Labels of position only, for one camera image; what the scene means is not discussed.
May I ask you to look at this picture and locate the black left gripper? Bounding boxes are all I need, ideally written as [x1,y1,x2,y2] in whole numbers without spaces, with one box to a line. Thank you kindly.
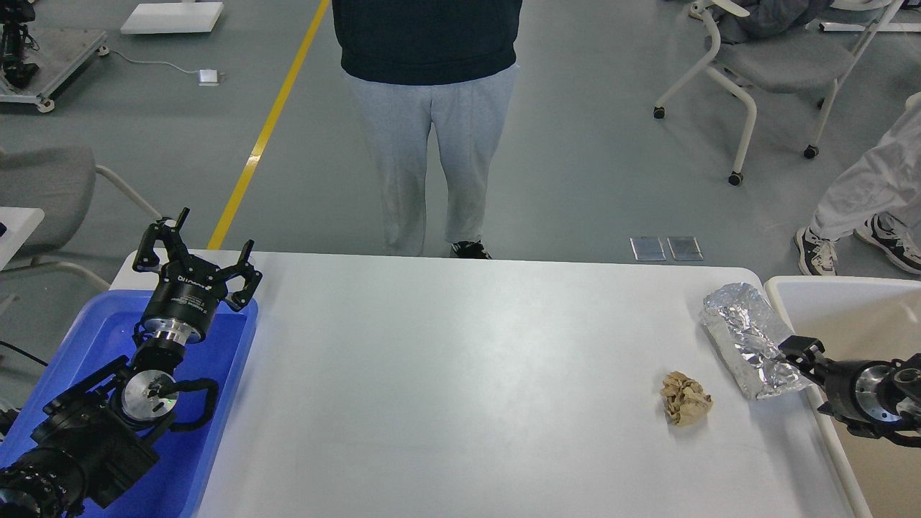
[132,207,263,344]

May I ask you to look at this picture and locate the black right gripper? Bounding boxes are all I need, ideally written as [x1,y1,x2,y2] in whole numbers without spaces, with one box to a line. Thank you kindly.
[779,335,904,437]

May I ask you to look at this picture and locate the aluminium foil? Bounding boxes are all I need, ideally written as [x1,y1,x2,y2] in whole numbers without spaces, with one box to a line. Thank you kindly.
[700,283,813,401]

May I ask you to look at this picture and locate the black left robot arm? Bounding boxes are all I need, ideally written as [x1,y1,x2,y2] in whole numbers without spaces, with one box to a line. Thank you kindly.
[2,209,263,517]

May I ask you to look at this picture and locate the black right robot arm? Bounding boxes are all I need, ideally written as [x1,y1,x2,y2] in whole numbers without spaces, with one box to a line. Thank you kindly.
[779,335,920,448]

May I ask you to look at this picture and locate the blue plastic bin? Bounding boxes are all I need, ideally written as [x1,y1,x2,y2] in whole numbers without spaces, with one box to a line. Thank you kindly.
[0,289,260,518]

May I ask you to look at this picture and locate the crumpled brown paper ball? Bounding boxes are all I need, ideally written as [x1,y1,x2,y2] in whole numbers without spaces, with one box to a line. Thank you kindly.
[659,371,713,427]

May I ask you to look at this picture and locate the right metal floor plate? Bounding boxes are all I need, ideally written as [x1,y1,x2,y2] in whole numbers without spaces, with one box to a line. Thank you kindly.
[667,236,704,262]

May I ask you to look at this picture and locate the metal floor plate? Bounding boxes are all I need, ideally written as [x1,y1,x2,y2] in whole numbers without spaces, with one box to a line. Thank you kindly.
[630,236,666,262]
[667,236,704,262]

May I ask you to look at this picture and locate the grey chair at left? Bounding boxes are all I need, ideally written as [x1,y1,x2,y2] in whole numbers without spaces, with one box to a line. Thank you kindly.
[1,145,164,291]

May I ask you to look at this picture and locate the person in white trousers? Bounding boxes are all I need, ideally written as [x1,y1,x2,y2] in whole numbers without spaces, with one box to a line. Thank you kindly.
[794,93,920,276]

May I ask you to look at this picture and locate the small white power box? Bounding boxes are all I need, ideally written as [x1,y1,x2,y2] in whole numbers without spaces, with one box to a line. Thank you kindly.
[197,69,221,86]

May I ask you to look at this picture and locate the left metal floor plate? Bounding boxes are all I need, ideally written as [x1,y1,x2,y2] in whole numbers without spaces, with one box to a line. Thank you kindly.
[630,236,666,262]

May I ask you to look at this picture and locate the white side table corner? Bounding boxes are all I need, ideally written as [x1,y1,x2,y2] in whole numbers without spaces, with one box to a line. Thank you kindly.
[1,206,44,269]

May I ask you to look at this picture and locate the white flat board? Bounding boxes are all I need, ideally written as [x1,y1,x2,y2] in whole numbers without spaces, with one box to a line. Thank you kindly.
[119,1,224,34]

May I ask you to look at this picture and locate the grey wheeled platform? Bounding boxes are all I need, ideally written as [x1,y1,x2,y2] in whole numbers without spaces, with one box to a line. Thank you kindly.
[1,27,108,114]

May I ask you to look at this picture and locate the grey white office chair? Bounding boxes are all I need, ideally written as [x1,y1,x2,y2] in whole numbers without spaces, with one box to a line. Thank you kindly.
[653,1,902,186]

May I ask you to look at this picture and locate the black robot on platform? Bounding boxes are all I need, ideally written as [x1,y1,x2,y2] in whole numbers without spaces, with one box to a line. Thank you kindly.
[1,1,40,88]

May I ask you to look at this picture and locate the standing person grey trousers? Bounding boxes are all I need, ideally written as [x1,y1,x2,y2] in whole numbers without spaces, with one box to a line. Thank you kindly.
[331,1,522,259]

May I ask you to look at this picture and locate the white cable on floor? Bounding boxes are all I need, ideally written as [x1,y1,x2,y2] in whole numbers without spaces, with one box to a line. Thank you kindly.
[108,47,201,76]

